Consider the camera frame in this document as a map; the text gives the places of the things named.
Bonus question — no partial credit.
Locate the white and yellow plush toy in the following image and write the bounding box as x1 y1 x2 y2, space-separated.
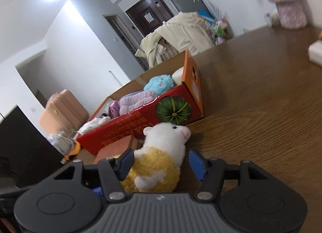
118 122 192 194

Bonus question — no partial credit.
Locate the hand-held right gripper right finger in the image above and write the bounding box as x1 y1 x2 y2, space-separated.
189 149 268 202

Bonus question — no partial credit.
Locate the brown wooden chair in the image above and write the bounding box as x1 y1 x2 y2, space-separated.
157 37 180 60

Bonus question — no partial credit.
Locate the black boxy object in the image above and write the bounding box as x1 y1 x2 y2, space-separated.
0 105 65 191

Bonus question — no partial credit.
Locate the lavender fluffy cloth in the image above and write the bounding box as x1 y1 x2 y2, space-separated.
118 90 158 116

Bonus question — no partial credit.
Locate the blue furry plush toy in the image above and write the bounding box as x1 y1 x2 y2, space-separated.
143 76 175 92

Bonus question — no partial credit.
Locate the pink purple soft item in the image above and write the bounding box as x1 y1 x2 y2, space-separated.
108 100 121 118

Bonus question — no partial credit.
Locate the white folded cloth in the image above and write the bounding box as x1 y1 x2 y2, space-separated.
78 116 111 135

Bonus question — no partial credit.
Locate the beige coat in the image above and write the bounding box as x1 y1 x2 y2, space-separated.
134 11 216 69

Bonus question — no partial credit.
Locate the white foam ball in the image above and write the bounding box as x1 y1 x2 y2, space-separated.
172 67 187 85

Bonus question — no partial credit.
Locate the pink suitcase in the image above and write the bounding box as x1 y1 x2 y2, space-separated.
39 89 90 139

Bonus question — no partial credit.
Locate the white block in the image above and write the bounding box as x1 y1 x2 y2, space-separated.
308 40 322 67

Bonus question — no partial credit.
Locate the dark brown door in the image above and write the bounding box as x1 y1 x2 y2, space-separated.
125 0 174 39

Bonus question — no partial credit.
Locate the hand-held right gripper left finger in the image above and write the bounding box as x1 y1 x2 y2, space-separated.
52 149 135 203

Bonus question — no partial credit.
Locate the orange cardboard box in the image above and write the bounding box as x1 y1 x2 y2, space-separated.
64 50 204 164

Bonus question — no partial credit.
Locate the cluttered storage rack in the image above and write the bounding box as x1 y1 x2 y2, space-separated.
201 9 233 45

